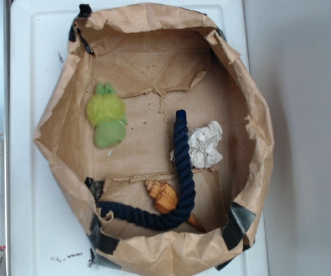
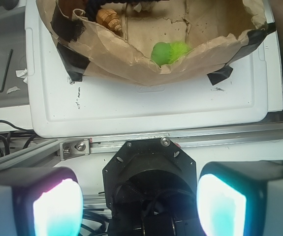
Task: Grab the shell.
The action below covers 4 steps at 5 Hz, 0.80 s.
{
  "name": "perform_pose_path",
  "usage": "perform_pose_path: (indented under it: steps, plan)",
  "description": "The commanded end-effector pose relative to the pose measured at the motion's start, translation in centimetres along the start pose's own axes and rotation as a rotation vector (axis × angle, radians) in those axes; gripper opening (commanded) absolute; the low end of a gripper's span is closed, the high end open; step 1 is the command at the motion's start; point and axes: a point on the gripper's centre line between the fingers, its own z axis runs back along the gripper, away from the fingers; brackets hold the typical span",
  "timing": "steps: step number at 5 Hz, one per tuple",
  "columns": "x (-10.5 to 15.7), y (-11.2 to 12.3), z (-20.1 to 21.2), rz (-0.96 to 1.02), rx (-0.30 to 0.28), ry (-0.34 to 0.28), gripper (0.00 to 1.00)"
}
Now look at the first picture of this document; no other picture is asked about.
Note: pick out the brown paper bag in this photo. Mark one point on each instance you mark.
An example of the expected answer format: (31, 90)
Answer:
(159, 59)

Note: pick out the crumpled white paper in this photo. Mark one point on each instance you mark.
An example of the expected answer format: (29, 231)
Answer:
(203, 143)

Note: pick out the brown spiral shell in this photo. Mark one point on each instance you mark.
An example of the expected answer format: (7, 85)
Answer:
(163, 194)

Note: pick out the green plush toy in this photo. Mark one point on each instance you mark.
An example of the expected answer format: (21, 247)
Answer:
(106, 113)

